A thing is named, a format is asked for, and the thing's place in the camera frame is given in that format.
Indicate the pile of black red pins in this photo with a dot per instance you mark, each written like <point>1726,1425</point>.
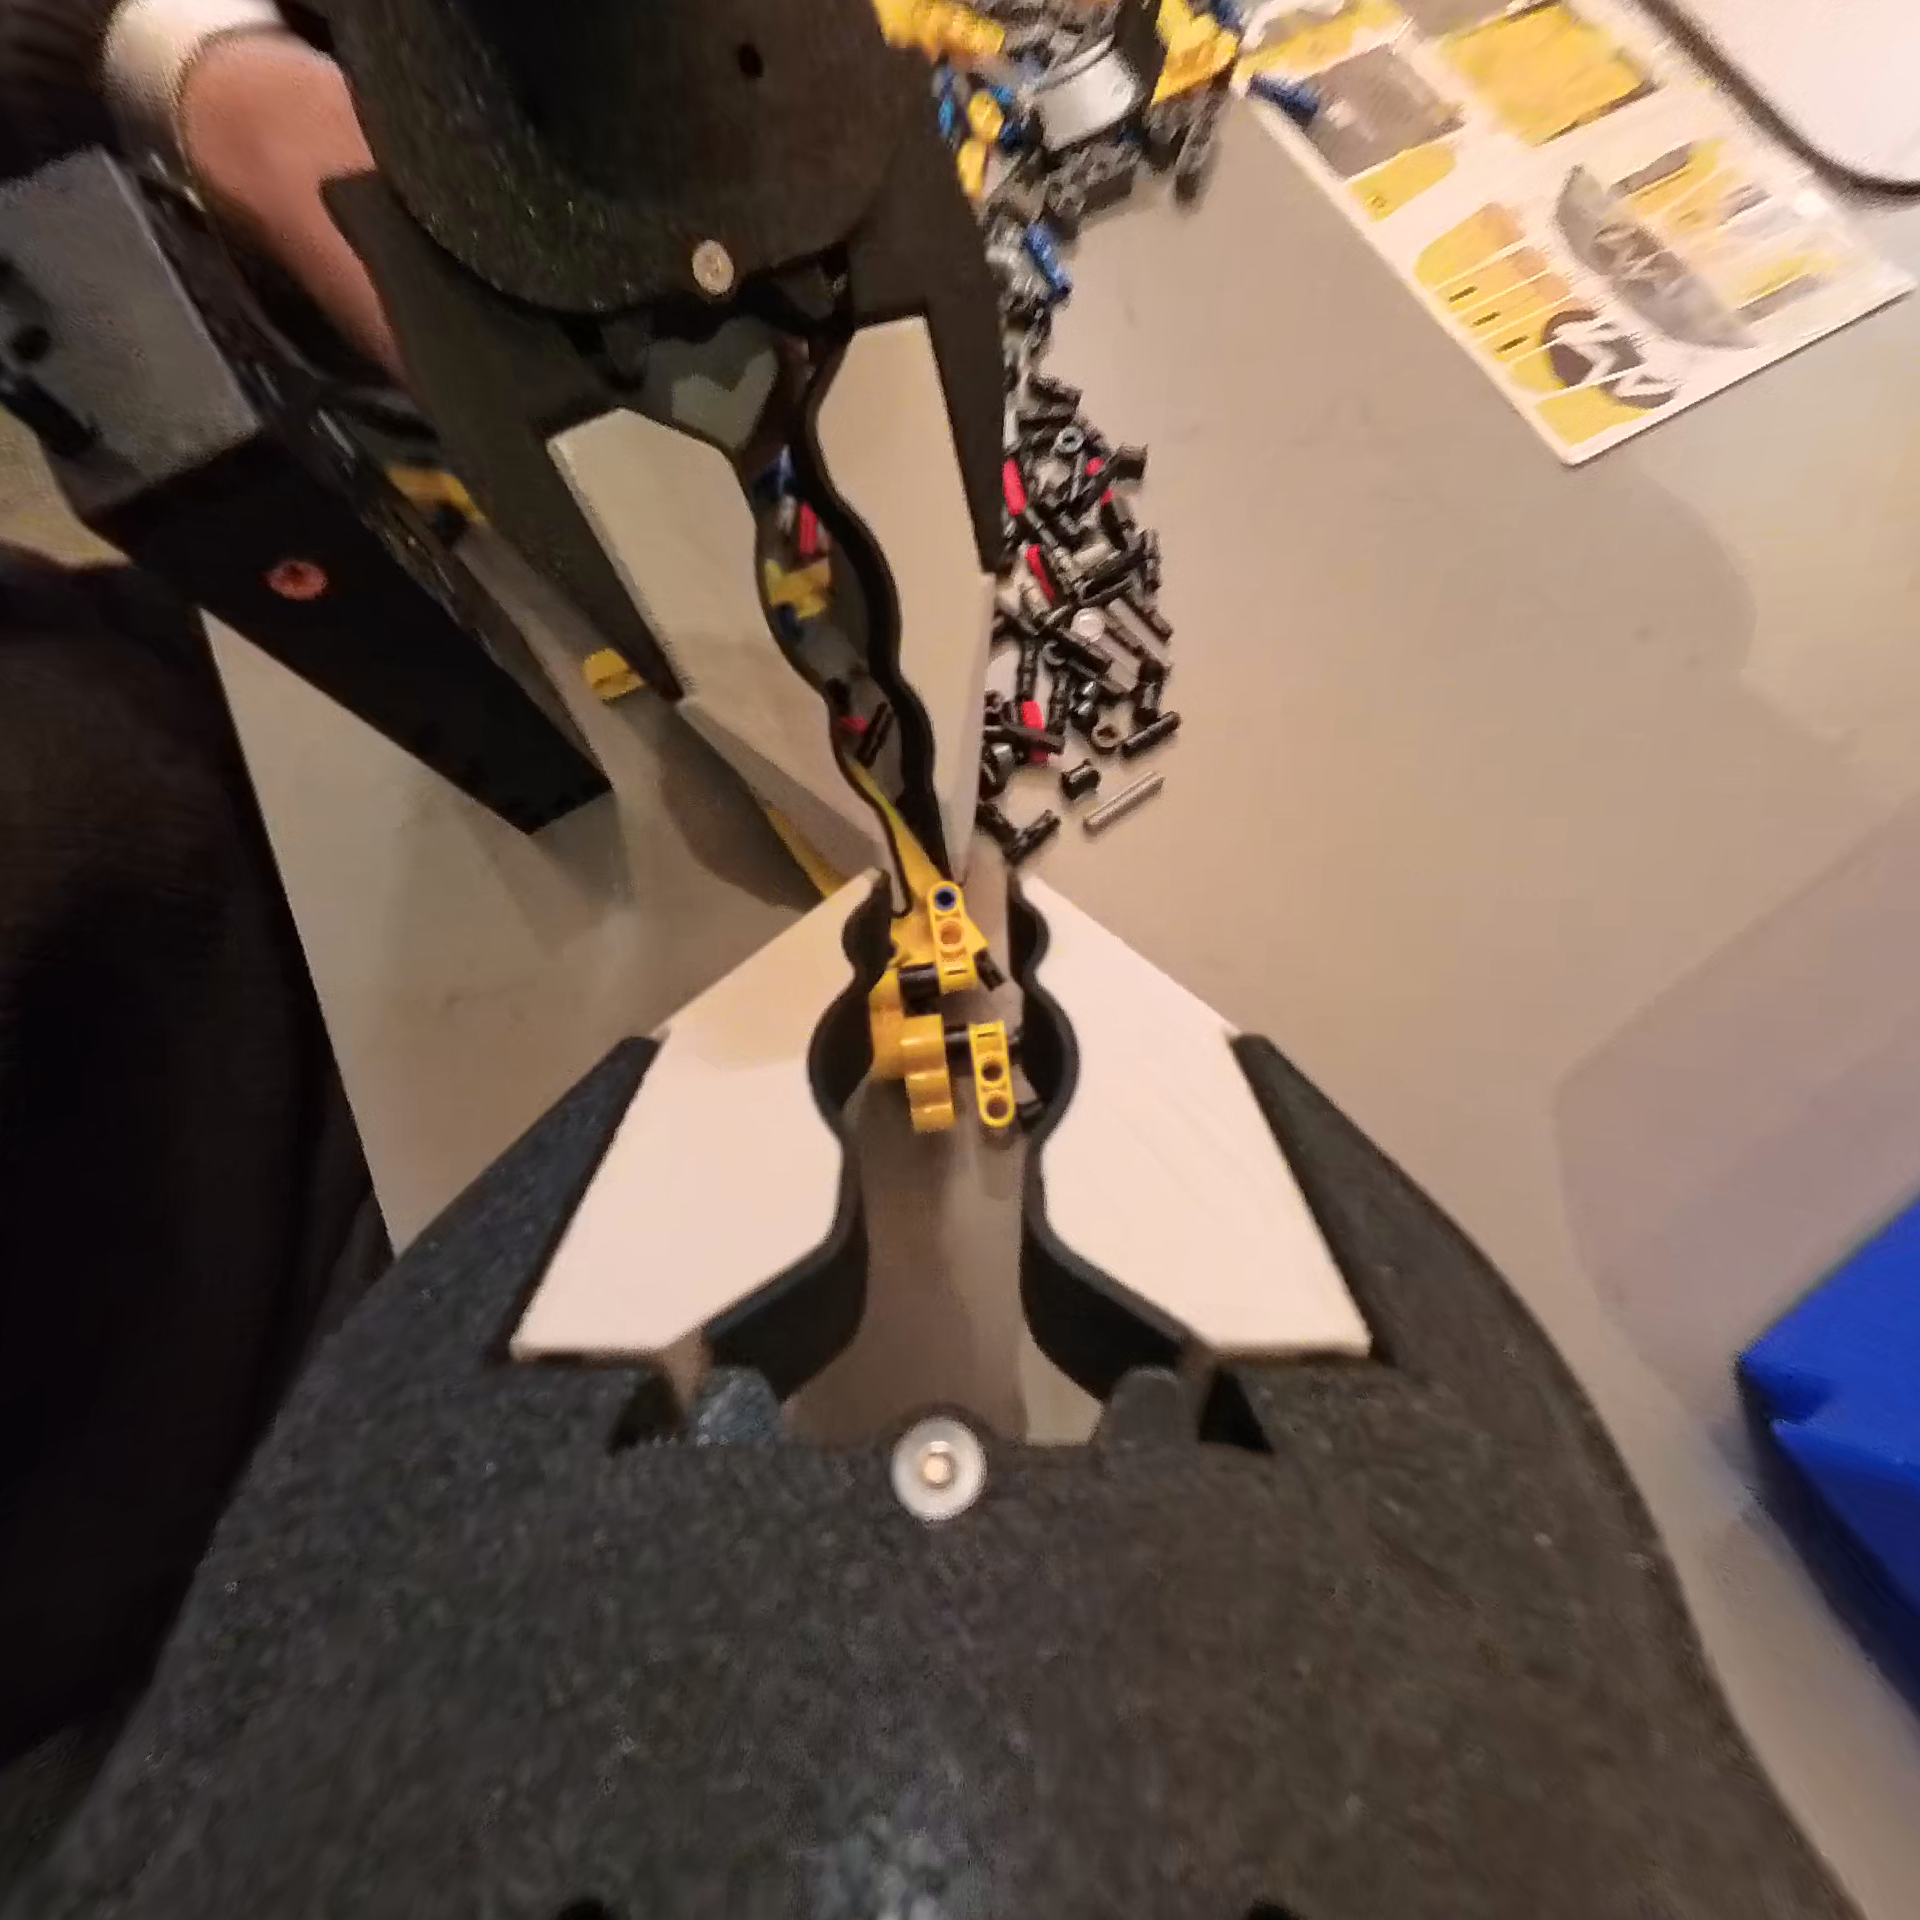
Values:
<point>1080,600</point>

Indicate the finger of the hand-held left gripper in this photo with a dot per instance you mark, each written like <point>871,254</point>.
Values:
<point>923,494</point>
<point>662,540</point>

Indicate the grey toy axle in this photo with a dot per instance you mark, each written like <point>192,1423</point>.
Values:
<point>1125,801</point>

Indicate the small yellow toy connector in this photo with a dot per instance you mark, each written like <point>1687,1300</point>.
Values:
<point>614,675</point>

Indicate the blue plastic bin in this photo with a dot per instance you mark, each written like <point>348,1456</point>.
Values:
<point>1846,1425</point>

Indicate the yellow toy brick assembly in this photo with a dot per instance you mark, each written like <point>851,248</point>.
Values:
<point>938,1051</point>

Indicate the thin yellow toy beam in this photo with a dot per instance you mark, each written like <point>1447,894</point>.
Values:
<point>885,839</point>

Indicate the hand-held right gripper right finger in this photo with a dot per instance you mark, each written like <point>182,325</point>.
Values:
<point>1186,1184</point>

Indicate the pile of mixed toy bricks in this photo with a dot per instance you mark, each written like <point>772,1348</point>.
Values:
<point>1050,89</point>

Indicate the person's left hand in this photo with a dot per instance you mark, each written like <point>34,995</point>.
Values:
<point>263,135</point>

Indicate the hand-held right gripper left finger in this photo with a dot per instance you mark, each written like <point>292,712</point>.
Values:
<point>704,1184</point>

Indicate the yellow black sticker sheet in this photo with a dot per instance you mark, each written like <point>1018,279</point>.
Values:
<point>1576,225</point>

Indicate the person's dark knit sweater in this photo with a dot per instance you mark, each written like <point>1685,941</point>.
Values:
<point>136,1051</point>

